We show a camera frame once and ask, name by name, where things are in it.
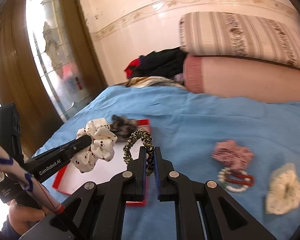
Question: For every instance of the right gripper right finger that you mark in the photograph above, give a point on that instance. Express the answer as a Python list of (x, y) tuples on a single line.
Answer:
[(203, 210)]

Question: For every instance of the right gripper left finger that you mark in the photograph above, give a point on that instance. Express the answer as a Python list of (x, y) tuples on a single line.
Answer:
[(96, 211)]

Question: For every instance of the red shallow tray box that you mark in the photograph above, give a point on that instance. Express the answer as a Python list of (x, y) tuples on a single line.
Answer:
[(69, 178)]

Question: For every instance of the red white plaid scrunchie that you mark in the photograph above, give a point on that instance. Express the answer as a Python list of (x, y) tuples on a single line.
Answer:
[(231, 155)]

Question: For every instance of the cream sheer dotted scrunchie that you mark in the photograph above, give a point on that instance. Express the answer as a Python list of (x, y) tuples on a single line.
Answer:
[(284, 190)]

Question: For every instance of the white cherry print scrunchie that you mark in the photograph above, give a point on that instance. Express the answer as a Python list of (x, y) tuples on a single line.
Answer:
[(101, 146)]

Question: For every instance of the black sheer dotted scrunchie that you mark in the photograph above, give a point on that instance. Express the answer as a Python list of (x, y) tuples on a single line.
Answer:
[(123, 127)]

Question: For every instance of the person's left hand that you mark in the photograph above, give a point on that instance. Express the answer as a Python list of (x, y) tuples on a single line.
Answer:
[(20, 219)]

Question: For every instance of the light blue bed blanket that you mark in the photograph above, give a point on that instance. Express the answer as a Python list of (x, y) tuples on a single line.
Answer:
[(186, 126)]

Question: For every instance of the wooden glass door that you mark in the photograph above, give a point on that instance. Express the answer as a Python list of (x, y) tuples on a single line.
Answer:
[(48, 66)]

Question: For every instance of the pink bolster cushion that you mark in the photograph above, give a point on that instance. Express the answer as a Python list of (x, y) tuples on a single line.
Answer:
[(229, 77)]

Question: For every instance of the black red clothes pile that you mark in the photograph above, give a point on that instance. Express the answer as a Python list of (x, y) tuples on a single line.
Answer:
[(163, 68)]

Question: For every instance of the striped floral pillow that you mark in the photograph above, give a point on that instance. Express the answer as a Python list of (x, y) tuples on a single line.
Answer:
[(229, 34)]

